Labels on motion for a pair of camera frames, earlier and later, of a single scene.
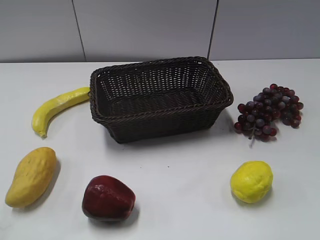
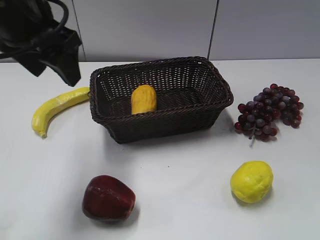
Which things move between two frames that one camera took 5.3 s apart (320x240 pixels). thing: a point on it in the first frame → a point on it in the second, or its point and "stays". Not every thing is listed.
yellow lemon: x=252 y=180 stays
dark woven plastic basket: x=154 y=99 stays
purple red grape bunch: x=257 y=118 stays
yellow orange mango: x=33 y=178 → x=143 y=99
